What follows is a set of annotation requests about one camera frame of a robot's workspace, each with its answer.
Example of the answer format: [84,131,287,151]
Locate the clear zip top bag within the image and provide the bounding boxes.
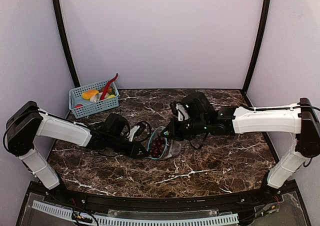
[147,126,186,160]

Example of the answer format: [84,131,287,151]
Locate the purple toy grapes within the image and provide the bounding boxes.
[149,136,166,159]

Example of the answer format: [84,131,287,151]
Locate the yellow toy corn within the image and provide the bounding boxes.
[81,89,99,100]

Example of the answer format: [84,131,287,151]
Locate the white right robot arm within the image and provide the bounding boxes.
[160,98,320,189]

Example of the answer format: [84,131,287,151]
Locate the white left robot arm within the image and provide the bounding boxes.
[2,101,151,191]

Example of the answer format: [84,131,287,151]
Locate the red toy chili pepper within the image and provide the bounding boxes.
[100,73,119,100]

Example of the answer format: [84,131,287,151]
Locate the white toy garlic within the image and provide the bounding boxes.
[89,93,102,103]

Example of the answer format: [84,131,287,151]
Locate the light blue plastic basket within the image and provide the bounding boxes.
[68,79,120,119]

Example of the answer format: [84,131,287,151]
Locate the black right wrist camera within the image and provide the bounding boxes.
[169,92,218,122]

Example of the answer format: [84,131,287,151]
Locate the black front table rail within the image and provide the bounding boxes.
[39,186,276,213]

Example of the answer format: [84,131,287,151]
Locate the white slotted cable duct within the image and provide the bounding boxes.
[32,200,239,226]

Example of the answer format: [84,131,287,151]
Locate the black left frame post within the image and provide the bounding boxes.
[52,0,80,88]

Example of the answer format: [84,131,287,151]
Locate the black frame post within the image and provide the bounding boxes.
[242,0,271,94]
[52,0,80,88]

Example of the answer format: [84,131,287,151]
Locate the black right frame post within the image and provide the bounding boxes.
[242,0,271,94]

